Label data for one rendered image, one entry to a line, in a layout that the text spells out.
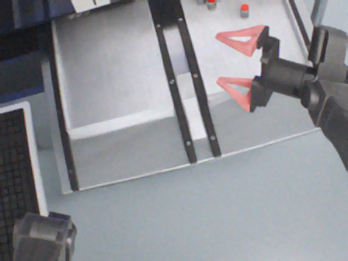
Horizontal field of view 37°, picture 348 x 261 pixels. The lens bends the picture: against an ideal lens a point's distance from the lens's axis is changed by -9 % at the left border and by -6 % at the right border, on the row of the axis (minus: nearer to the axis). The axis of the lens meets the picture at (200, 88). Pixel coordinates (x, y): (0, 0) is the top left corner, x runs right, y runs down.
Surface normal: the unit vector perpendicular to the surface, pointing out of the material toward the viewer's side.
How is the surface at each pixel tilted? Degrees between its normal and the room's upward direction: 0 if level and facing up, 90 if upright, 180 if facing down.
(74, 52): 0
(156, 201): 0
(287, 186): 0
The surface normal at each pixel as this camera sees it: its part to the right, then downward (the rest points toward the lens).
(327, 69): 0.14, 0.30
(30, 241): 0.17, -0.86
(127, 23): -0.04, -0.37
